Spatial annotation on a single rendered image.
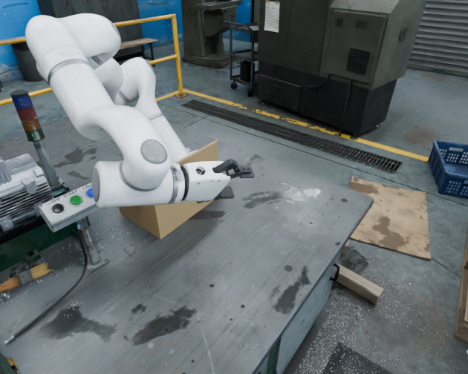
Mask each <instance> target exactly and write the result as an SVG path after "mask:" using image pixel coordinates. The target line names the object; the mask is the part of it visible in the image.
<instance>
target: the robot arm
mask: <svg viewBox="0 0 468 374"><path fill-rule="evenodd" d="M25 38H26V42H27V46H28V47H29V50H30V52H31V53H32V55H33V58H34V59H35V60H36V68H37V71H38V72H39V75H40V76H41V77H42V78H43V80H44V81H45V82H46V83H47V84H48V85H50V87H51V89H52V90H53V92H54V93H55V95H56V97H57V99H58V100H59V102H60V104H61V106H62V107H63V109H64V110H65V112H66V114H67V115H68V117H69V119H70V121H71V122H72V124H73V125H74V127H75V129H77V131H78V132H79V133H80V134H81V135H83V136H84V137H85V138H87V139H89V140H103V139H105V138H107V137H109V136H111V138H112V139H113V141H115V143H116V144H117V146H118V147H119V149H120V150H121V152H122V154H123V157H124V160H121V161H99V162H97V163H96V164H95V166H94V170H93V174H92V192H93V197H94V202H95V203H96V205H97V206H98V207H99V208H110V207H124V206H150V205H164V204H177V203H179V202H180V201H197V203H202V202H205V201H206V202H209V201H211V200H219V198H220V199H233V198H234V197H235V196H234V194H233V190H232V188H231V186H226V185H227V184H228V182H229V181H230V180H231V179H232V178H235V177H240V178H254V177H255V174H254V173H253V170H252V168H251V166H250V165H239V164H238V163H237V162H236V161H235V160H233V159H228V160H226V161H225V162H223V161H206V162H196V163H187V164H184V165H179V164H178V163H176V162H177V161H179V160H182V159H183V158H184V157H187V156H189V155H190V154H192V153H194V152H196V151H197V150H195V151H192V152H191V150H190V149H189V148H188V147H186V148H185V147H184V145H183V143H182V142H181V141H180V139H179V138H178V136H177V134H176V133H175V132H174V130H173V129H172V127H171V125H170V124H169V123H168V121H167V120H166V118H165V116H164V115H163V114H162V112H161V111H160V109H159V107H158V106H157V103H156V100H155V86H156V77H155V72H154V69H153V68H152V66H151V65H150V64H149V63H148V61H146V60H145V59H142V58H139V57H136V58H133V59H130V60H128V61H127V62H125V63H123V64H122V65H119V64H118V63H117V61H116V60H114V59H113V58H112V57H113V56H114V55H115V54H116V53H117V51H118V50H119V49H120V46H121V38H120V33H119V31H118V29H117V28H116V27H115V25H114V24H113V23H112V22H111V21H110V20H108V19H107V18H105V17H103V16H100V15H97V14H92V13H82V14H77V15H73V16H68V17H65V18H60V19H57V18H54V17H52V16H43V15H40V16H35V17H33V18H32V19H31V20H30V21H29V22H28V23H27V27H26V31H25ZM137 96H139V99H138V102H137V105H136V106H135V108H132V107H129V106H124V105H125V104H127V103H128V102H130V101H132V100H133V99H134V98H135V97H137ZM231 169H233V170H234V172H235V173H234V174H231V175H230V174H229V172H228V171H229V170H231ZM223 171H225V172H226V174H223V173H222V172H223Z"/></svg>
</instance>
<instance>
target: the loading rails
mask: <svg viewBox="0 0 468 374"><path fill-rule="evenodd" d="M51 191H52V193H53V197H54V199H55V198H57V197H60V196H62V195H64V194H67V193H68V192H71V191H70V189H69V187H68V186H67V185H66V184H64V183H63V184H61V185H58V186H55V187H53V188H51ZM71 235H73V236H74V237H75V238H76V239H77V238H79V236H78V231H77V225H76V223H75V222H74V223H72V224H70V225H68V226H66V227H64V228H62V229H60V230H58V231H56V232H52V231H51V229H50V228H49V226H48V225H47V223H46V222H45V220H44V219H43V217H42V216H41V215H40V216H38V217H36V216H35V215H34V216H32V217H30V218H28V219H26V220H23V221H22V222H19V223H17V224H15V225H14V228H12V229H10V230H7V231H5V232H3V231H2V230H1V229H0V272H2V271H4V270H5V269H8V268H10V267H11V266H13V265H15V264H17V263H19V262H21V261H23V260H25V259H26V260H27V261H28V263H32V262H34V261H36V260H38V259H40V258H41V257H42V256H41V255H40V253H39V252H40V251H42V250H44V249H46V248H48V247H50V246H52V245H53V244H55V243H58V242H59V241H61V240H64V239H65V238H67V237H70V236H71Z"/></svg>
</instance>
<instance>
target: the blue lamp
mask: <svg viewBox="0 0 468 374"><path fill-rule="evenodd" d="M11 99H12V101H13V104H14V106H15V108H18V109H23V108H29V107H31V106H32V105H33V104H32V101H31V98H30V96H29V93H28V94H27V95H25V96H19V97H13V96H11Z"/></svg>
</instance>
